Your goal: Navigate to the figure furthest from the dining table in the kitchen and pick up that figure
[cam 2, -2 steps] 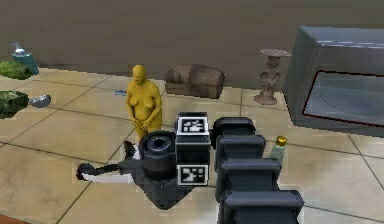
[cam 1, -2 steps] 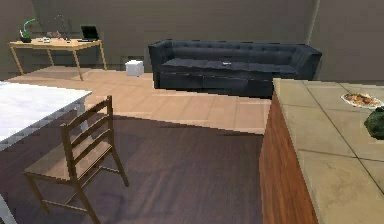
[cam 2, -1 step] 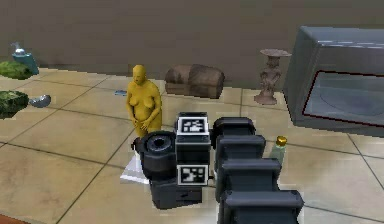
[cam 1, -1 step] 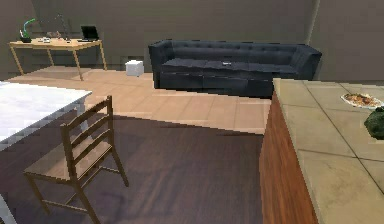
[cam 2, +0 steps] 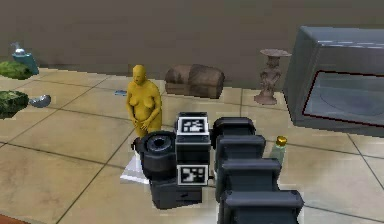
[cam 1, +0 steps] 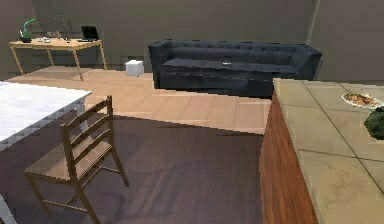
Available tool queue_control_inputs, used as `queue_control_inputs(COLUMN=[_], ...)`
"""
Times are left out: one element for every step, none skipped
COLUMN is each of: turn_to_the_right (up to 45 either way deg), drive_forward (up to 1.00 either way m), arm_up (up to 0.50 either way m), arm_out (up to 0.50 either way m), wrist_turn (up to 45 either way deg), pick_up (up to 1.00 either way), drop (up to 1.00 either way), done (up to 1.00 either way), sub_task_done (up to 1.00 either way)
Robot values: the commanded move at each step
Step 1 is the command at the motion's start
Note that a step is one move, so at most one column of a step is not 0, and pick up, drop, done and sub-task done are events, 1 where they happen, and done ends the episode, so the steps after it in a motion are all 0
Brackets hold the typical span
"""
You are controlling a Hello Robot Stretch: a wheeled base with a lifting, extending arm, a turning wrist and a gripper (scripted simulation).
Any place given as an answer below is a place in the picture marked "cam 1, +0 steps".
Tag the small white flat object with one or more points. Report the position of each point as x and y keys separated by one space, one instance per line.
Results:
x=44 y=40

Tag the dark green round vegetable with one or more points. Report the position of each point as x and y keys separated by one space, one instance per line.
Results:
x=376 y=122

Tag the brown wooden slatted chair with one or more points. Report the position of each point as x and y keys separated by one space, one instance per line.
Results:
x=78 y=153

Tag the light wooden desk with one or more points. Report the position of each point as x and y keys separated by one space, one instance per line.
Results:
x=58 y=44

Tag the white cube box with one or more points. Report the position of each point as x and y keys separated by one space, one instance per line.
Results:
x=134 y=68

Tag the small grey remote control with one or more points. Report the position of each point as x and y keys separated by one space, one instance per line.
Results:
x=226 y=63

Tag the small brown figure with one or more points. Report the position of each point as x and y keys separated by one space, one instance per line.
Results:
x=54 y=34

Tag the black laptop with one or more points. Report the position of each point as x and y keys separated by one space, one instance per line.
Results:
x=89 y=33

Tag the wooden counter with tiled top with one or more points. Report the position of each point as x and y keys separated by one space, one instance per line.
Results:
x=320 y=156

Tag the white dining table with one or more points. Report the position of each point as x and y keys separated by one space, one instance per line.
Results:
x=26 y=106

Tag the dark blue tufted sofa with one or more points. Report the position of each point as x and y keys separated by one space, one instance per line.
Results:
x=233 y=68

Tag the green house plant black pot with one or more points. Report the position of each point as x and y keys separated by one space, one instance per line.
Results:
x=26 y=31

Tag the white plate with food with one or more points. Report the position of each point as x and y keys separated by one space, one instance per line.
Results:
x=361 y=99

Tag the black desk lamp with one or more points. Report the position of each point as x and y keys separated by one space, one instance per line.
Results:
x=63 y=28

